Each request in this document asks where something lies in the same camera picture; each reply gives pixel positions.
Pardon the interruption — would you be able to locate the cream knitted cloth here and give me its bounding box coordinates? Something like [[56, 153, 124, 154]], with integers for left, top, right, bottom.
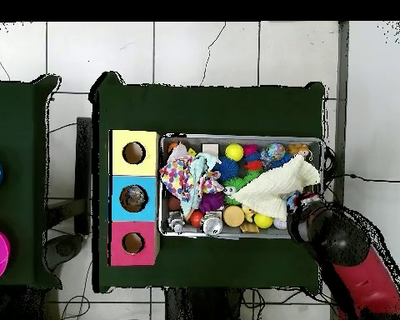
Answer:
[[232, 153, 322, 220]]

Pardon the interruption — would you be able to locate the crushed silver metal can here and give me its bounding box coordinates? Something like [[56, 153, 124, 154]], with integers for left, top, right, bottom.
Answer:
[[201, 214, 224, 237]]

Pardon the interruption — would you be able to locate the shallow clear mesh bin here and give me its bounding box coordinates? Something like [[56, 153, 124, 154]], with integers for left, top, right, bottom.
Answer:
[[157, 132, 325, 240]]

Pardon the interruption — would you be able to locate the wooden box with three holes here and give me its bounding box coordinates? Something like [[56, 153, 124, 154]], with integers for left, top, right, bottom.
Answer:
[[107, 129, 161, 267]]

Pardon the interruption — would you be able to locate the blue spiky ball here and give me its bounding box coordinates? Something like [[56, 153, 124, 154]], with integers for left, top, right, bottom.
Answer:
[[213, 156, 240, 183], [271, 152, 293, 168]]

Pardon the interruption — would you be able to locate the globe print ball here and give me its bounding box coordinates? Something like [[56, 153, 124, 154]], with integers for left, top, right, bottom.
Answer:
[[265, 142, 287, 162]]

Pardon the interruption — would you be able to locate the yellow ball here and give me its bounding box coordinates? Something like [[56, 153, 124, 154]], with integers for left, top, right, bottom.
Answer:
[[224, 142, 245, 162]]

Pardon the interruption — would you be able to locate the light teal cloth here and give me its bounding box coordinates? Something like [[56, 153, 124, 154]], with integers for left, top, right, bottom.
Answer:
[[179, 152, 223, 218]]

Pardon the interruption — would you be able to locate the colourful spotted cloth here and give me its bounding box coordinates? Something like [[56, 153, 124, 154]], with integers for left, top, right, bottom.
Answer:
[[158, 154, 196, 203]]

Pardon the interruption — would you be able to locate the dark green table cloth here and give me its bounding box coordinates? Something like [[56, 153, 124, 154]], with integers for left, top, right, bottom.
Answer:
[[0, 74, 63, 290], [88, 70, 326, 294]]

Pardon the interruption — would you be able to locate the black stand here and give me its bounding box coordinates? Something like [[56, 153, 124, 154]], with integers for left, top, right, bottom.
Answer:
[[44, 116, 93, 271]]

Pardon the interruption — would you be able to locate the black floor cable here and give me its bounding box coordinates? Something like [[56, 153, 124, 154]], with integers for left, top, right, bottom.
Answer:
[[322, 172, 400, 183]]

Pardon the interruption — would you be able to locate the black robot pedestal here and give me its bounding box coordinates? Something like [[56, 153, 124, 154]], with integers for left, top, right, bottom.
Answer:
[[164, 287, 244, 320]]

